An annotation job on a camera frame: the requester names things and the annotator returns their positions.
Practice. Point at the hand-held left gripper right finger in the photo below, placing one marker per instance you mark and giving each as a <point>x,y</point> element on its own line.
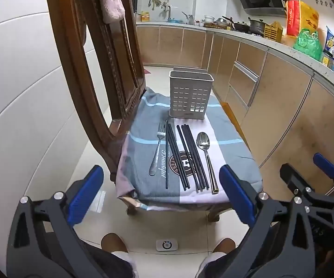
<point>237,197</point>

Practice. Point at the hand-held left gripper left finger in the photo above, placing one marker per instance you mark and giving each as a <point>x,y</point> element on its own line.
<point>86,192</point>

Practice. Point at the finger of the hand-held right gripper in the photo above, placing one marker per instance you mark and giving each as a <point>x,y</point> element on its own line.
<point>291,176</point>
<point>326,166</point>

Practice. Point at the silver fork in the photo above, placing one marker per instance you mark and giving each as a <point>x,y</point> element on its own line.
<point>156,153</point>

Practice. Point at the set of black chopsticks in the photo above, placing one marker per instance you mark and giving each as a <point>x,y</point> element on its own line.
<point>166,156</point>

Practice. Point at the grey slotted utensil holder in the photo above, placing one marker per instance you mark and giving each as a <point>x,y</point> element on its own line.
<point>184,92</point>

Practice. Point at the grey and pink printed cloth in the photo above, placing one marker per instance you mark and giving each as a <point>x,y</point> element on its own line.
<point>236,162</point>

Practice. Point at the person's right leg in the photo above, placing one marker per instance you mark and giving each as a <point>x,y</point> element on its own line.
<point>223,244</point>

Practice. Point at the person's leg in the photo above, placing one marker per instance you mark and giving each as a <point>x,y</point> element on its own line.
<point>223,244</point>
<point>112,241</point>

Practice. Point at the person's left leg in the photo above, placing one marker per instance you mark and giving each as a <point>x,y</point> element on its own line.
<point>112,241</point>

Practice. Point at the beige kitchen cabinets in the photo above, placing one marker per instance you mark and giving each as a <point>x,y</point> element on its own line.
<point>285,107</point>

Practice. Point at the white round-button floor device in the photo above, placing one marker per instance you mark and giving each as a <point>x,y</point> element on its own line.
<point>167,245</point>

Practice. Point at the small yellow packet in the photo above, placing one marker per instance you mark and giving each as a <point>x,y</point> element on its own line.
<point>326,60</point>

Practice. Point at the speckled kitchen countertop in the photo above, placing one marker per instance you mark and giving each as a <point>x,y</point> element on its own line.
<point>297,58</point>

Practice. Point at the blue snack packet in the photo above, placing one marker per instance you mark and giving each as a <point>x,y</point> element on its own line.
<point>332,45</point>

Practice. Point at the green plastic bag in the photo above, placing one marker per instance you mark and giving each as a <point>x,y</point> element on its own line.
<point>308,45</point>

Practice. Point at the carved wooden chair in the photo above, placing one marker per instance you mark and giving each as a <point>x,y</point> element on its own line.
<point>103,49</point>

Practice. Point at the red and yellow shopping bag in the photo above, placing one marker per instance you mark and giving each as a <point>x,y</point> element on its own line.
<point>297,17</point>

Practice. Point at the dark wok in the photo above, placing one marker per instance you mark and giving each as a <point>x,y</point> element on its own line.
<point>237,25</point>

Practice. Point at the stacked white bowls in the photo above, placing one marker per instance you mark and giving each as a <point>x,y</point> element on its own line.
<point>209,19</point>

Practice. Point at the small yellow box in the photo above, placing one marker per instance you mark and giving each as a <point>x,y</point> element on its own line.
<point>145,16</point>

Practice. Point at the pink fluffy towel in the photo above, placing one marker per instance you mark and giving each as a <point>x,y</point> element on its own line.
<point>110,3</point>

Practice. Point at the metal sink faucet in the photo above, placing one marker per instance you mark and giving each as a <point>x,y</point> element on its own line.
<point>167,10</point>

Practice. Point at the wall hook rail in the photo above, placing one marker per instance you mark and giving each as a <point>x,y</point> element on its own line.
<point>327,4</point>

